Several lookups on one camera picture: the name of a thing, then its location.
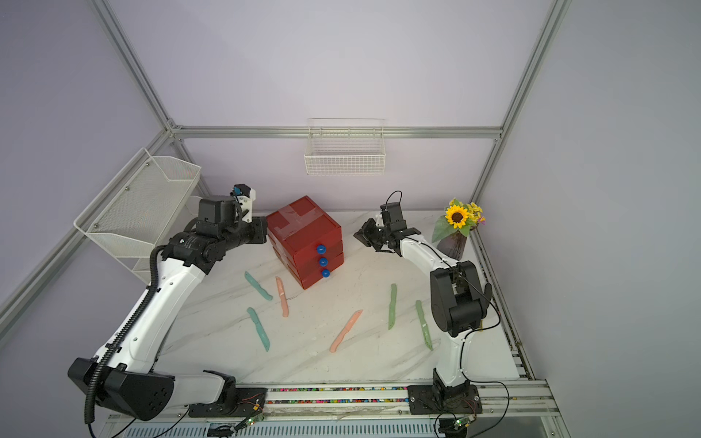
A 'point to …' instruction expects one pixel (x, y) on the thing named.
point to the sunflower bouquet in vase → (451, 231)
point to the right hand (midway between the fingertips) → (354, 236)
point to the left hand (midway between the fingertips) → (265, 228)
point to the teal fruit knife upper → (256, 286)
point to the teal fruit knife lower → (258, 327)
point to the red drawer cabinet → (307, 240)
